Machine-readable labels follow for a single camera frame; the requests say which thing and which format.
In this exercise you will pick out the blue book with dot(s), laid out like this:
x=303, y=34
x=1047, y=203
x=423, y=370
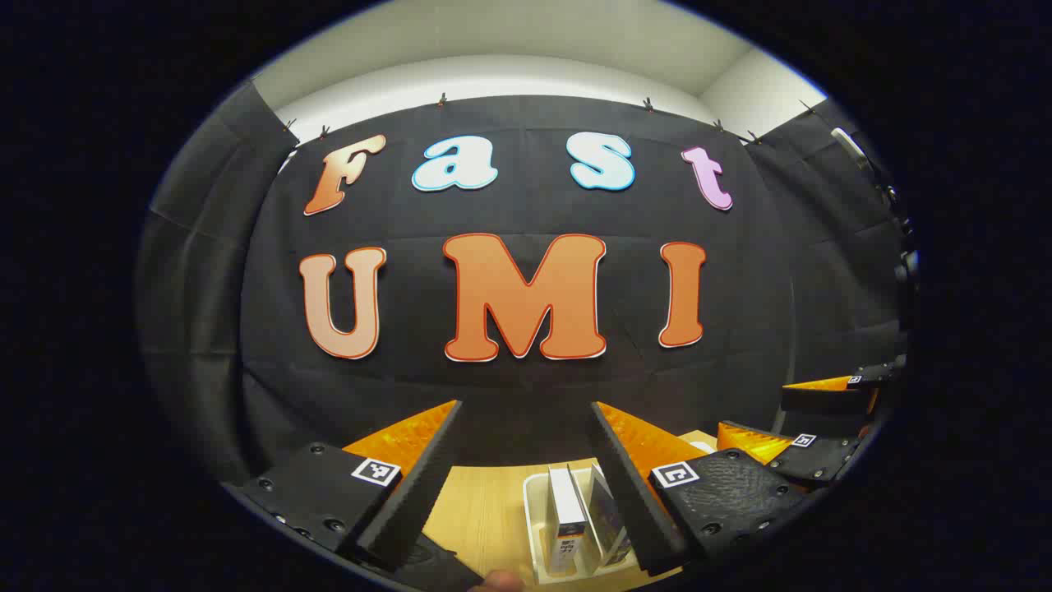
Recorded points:
x=604, y=510

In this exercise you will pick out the black backdrop cloth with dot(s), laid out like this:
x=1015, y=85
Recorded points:
x=411, y=222

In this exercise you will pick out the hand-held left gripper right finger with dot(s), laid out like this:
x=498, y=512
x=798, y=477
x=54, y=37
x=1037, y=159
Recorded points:
x=629, y=493

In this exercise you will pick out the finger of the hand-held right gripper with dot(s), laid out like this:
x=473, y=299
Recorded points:
x=809, y=460
x=822, y=400

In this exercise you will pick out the white book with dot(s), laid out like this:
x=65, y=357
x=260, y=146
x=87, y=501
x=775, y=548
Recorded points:
x=567, y=501

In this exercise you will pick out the white bookshelf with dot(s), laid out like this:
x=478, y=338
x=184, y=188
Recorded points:
x=534, y=526

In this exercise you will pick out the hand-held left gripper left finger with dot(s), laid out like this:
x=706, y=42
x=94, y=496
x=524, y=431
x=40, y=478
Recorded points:
x=419, y=485

